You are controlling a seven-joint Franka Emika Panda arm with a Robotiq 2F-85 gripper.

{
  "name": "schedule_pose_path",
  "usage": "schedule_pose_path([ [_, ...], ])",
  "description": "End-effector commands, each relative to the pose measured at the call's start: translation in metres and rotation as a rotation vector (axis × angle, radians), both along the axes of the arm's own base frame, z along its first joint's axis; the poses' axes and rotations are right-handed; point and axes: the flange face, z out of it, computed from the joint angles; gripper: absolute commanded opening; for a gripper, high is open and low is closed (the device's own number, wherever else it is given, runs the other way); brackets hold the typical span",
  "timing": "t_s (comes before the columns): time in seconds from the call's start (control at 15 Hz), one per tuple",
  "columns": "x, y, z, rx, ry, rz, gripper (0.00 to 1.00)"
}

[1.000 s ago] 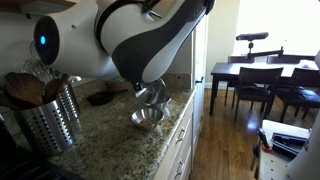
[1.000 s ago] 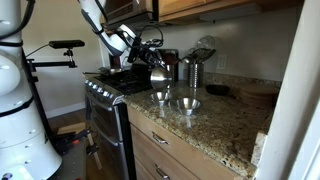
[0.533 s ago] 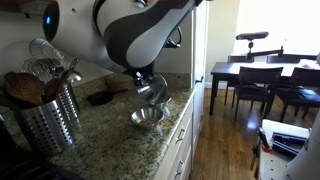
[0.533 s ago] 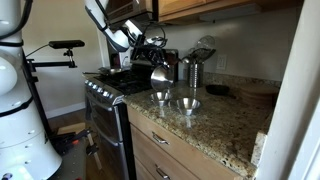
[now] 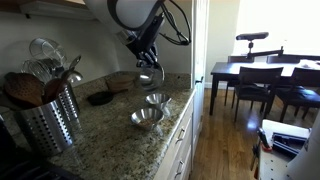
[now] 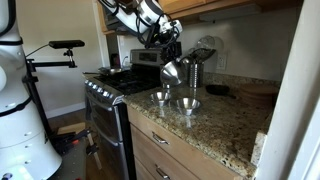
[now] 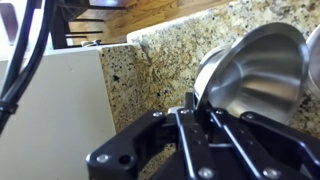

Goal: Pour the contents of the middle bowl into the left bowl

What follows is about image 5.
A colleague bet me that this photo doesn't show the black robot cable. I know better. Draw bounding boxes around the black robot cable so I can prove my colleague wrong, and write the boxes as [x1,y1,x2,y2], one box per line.
[162,3,184,44]
[159,0,193,47]

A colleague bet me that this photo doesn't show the wooden slotted spoon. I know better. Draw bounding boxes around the wooden slotted spoon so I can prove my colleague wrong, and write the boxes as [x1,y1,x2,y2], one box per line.
[3,71,46,109]

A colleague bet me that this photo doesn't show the small stainless steel bowl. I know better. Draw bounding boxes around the small stainless steel bowl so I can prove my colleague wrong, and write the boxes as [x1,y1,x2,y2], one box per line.
[129,107,165,132]
[144,92,173,111]
[138,61,166,93]

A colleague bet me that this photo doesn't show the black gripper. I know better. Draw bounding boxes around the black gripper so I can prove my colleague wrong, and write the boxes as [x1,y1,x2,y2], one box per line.
[134,38,160,69]

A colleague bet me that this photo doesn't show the perforated robot workbench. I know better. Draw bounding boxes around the perforated robot workbench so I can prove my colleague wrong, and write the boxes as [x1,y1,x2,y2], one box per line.
[258,119,313,180]

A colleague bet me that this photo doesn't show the dark wooden dining chair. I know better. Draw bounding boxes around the dark wooden dining chair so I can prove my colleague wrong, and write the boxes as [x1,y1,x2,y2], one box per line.
[266,54,303,65]
[223,54,251,108]
[274,68,320,123]
[233,66,284,123]

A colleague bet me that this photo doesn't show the black equipment case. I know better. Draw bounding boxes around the black equipment case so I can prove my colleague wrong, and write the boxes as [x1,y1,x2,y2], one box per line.
[271,131,311,156]

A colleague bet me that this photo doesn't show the dark wooden dining table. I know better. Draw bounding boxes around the dark wooden dining table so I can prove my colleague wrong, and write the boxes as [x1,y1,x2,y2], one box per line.
[209,59,320,116]

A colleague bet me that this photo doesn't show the white papers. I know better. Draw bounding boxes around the white papers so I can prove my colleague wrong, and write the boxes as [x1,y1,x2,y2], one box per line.
[299,59,320,69]

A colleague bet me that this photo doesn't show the perforated steel utensil holder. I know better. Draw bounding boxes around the perforated steel utensil holder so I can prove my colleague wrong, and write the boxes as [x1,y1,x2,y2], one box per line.
[14,98,76,158]
[58,83,81,124]

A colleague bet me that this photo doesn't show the metal wire whisk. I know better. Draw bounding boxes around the metal wire whisk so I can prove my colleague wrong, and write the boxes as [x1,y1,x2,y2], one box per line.
[21,58,54,83]

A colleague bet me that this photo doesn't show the black stereo camera bar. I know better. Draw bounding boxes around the black stereo camera bar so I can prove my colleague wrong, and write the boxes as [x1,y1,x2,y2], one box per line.
[235,31,270,42]

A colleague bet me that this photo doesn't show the white door panel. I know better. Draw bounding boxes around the white door panel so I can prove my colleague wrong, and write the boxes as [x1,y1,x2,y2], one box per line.
[190,0,212,136]

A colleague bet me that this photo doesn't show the black orange bar clamp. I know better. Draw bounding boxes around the black orange bar clamp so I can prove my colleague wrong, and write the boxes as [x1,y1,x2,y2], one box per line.
[255,127,274,154]
[249,143,264,180]

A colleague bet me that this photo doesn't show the dried chickpeas pile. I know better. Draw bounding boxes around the dried chickpeas pile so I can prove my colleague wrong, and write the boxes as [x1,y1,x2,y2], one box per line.
[138,117,157,129]

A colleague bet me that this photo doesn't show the brown wooden bowl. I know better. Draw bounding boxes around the brown wooden bowl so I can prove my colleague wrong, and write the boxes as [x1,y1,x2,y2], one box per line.
[105,73,137,94]

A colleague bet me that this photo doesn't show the brown wooden spoon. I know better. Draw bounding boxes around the brown wooden spoon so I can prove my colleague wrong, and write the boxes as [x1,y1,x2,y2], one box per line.
[43,78,68,104]

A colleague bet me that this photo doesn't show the bright window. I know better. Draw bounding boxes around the bright window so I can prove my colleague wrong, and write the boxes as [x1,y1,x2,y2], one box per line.
[233,0,320,58]

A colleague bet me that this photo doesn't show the metal ladle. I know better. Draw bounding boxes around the metal ladle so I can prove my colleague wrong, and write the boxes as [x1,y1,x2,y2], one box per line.
[64,69,84,84]

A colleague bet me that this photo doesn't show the metal serving spoon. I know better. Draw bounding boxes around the metal serving spoon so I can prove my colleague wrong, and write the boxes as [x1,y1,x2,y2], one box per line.
[68,54,83,73]

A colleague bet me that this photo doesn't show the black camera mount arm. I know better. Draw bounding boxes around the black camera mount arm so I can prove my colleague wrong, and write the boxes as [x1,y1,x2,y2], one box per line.
[245,40,285,62]

